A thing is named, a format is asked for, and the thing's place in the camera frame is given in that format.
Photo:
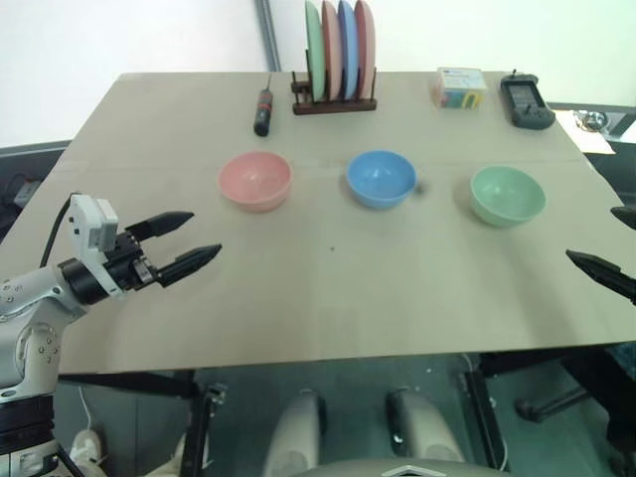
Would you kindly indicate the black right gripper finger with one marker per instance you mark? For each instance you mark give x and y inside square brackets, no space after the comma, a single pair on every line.
[603,270]
[625,214]

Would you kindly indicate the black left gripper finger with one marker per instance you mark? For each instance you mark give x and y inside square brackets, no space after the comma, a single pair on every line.
[161,223]
[190,262]

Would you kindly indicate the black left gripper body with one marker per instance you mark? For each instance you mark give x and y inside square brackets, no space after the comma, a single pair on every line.
[127,262]

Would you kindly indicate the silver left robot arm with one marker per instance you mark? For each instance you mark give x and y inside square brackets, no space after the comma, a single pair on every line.
[31,318]

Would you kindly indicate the white paper sheet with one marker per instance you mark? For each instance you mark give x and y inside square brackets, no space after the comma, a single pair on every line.
[581,131]

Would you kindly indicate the pink bowl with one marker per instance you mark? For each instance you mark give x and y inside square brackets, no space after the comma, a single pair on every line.
[254,181]

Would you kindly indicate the green bowl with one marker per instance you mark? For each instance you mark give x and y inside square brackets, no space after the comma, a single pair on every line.
[508,195]

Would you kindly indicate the black handheld controller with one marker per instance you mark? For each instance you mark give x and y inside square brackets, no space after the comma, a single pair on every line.
[525,103]

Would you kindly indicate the black red screwdriver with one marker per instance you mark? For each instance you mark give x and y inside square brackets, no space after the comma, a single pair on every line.
[263,111]

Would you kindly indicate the grey left robot leg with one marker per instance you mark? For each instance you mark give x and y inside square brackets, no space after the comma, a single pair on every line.
[294,437]

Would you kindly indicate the grey robot leg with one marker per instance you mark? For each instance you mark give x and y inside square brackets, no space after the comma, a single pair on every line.
[425,432]
[294,437]

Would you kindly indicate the blue bowl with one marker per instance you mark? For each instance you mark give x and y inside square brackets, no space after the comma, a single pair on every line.
[380,179]

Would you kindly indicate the clear box of coloured items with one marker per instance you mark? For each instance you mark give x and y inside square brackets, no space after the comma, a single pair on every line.
[458,89]

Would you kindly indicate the dark wooden plate rack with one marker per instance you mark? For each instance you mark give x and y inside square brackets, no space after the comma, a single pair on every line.
[334,105]

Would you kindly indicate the green plate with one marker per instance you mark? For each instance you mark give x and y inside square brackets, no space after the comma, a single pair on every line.
[313,52]

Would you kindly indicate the grey right robot leg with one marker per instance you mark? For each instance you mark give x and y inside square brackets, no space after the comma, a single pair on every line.
[425,432]

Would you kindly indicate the pink plate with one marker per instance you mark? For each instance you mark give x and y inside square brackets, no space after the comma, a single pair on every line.
[331,49]

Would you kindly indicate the blue plate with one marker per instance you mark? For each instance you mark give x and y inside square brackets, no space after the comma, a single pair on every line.
[348,49]

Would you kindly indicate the red plate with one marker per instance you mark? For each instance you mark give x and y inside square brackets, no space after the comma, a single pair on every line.
[365,47]

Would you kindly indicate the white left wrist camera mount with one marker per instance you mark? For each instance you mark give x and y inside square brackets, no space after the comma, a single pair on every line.
[89,229]

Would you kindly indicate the grey metal post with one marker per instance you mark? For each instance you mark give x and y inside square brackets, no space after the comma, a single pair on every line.
[268,35]

